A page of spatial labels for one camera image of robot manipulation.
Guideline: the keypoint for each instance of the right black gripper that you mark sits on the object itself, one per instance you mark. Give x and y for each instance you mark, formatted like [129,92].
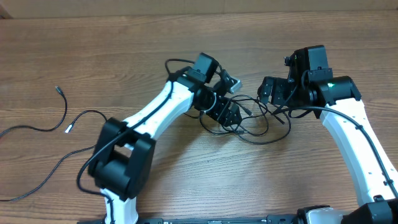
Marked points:
[278,86]

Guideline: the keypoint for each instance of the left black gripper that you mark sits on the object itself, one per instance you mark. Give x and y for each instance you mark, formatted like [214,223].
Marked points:
[232,107]

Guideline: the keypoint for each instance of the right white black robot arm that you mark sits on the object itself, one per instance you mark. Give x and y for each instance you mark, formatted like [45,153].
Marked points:
[312,88]

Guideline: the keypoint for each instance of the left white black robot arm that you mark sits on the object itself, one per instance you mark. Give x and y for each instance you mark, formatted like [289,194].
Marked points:
[123,155]

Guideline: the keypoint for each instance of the cardboard backdrop panel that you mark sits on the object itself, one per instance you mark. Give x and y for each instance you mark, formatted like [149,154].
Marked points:
[29,9]

